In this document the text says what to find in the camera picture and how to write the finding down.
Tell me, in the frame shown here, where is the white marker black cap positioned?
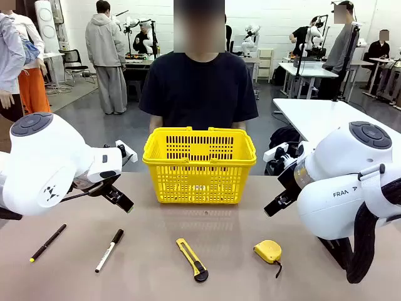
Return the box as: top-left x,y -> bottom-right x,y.
95,228 -> 125,273

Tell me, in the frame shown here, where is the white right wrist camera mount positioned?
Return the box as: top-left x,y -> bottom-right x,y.
263,142 -> 301,172

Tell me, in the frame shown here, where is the white shelf cart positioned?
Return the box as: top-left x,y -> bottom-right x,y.
256,48 -> 275,84

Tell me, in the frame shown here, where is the mannequin in orange pants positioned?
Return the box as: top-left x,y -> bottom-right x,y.
12,12 -> 53,115

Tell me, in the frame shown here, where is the person in grey shirt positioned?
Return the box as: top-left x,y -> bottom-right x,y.
322,1 -> 357,101

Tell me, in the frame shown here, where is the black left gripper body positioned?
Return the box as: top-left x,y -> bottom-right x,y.
72,173 -> 122,198

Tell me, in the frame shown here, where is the mannequin in light blue shirt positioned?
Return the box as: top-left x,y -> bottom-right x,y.
0,12 -> 26,123

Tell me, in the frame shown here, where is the black office chair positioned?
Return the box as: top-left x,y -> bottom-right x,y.
58,48 -> 96,87

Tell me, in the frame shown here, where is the black camera tripod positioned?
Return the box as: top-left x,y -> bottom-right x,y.
331,21 -> 363,103

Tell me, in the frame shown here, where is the large white table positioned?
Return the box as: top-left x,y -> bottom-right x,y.
272,98 -> 401,148

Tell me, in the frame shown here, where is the black tripod pole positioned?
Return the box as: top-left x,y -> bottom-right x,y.
149,20 -> 159,60

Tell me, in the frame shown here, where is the person's right forearm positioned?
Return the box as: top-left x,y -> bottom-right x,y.
148,114 -> 164,135

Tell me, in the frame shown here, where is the seated person in black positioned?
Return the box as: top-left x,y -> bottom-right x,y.
133,21 -> 154,55
366,29 -> 392,76

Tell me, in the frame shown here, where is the person in black clothes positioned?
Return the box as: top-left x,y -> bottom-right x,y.
224,14 -> 234,53

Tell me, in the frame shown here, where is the yellow black utility knife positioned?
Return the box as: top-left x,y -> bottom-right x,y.
175,238 -> 209,283

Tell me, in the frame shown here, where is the person in black t-shirt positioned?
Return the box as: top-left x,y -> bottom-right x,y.
138,0 -> 259,131

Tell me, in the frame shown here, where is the black corrugated cable hose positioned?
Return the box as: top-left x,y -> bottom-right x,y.
318,178 -> 401,285

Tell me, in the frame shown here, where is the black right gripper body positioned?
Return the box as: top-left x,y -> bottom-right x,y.
277,162 -> 304,198

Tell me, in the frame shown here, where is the person with headset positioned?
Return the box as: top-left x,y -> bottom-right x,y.
289,16 -> 316,59

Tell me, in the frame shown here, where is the white background desk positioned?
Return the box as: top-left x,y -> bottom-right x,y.
277,61 -> 340,98

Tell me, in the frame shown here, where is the person in grey hoodie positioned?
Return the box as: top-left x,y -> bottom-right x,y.
85,0 -> 128,115

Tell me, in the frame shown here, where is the black pen yellow tip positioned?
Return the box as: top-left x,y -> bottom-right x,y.
29,223 -> 68,263

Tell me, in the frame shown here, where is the grey standing desk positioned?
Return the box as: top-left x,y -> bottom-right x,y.
363,57 -> 401,109

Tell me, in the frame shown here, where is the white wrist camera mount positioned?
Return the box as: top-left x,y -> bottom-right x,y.
115,140 -> 138,164
263,142 -> 301,172

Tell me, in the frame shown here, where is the black backpack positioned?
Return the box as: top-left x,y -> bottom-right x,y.
268,125 -> 301,176

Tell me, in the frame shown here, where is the yellow plastic shopping basket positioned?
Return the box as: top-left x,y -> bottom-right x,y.
142,126 -> 257,204

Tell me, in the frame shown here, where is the white background work table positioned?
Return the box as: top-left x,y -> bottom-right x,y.
123,58 -> 155,83

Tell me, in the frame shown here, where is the white standing air conditioner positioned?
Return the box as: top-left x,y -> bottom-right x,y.
34,0 -> 61,54

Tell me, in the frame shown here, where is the grey plastic stool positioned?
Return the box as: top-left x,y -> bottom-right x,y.
127,80 -> 142,102

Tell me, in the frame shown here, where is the yellow tape measure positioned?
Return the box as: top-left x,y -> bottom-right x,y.
253,240 -> 283,279

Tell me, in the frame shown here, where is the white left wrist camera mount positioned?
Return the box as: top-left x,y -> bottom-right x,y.
115,140 -> 138,164

